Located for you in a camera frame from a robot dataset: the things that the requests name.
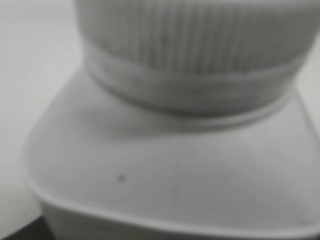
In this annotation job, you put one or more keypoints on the white ribbed bottle cap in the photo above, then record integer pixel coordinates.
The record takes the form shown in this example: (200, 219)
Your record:
(200, 57)

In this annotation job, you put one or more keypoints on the white yogurt drink bottle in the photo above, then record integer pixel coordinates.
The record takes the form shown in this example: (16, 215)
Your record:
(104, 169)

